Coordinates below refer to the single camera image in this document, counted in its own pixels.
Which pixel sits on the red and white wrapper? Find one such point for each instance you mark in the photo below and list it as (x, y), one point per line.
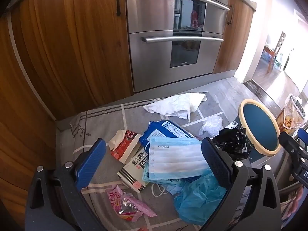
(125, 144)

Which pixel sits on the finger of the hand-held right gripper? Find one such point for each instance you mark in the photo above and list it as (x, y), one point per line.
(291, 146)
(304, 138)

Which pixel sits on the teal packet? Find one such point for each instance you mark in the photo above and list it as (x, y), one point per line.
(147, 175)

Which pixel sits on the clear plastic bag with food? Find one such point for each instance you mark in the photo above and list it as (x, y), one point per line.
(291, 115)

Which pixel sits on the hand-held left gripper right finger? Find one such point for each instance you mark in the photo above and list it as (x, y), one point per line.
(216, 163)

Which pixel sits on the light blue plastic bag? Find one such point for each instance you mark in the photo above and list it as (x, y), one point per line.
(197, 197)

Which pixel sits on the white cloth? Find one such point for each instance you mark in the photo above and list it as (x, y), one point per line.
(175, 104)

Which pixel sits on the blue plastic packet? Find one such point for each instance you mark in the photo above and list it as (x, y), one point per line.
(163, 130)

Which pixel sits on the blue face mask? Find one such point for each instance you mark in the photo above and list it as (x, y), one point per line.
(175, 156)

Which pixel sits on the black and white box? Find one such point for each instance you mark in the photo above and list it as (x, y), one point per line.
(134, 168)

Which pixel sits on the grey rug with white lines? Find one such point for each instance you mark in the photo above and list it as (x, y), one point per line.
(101, 115)

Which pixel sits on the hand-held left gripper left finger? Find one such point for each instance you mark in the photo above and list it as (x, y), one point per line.
(90, 163)

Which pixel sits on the black plastic bag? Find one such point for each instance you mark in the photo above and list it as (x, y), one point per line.
(231, 140)

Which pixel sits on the pink snack wrapper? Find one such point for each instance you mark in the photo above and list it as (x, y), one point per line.
(130, 207)

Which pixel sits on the wooden cabinet door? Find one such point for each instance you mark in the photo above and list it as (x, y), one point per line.
(21, 105)
(79, 41)
(235, 43)

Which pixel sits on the wooden chair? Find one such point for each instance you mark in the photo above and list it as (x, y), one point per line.
(280, 43)

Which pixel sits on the stainless steel built-in oven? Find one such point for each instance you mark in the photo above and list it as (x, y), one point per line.
(149, 60)

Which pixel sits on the white crumpled plastic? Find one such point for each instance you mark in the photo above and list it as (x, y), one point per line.
(211, 125)

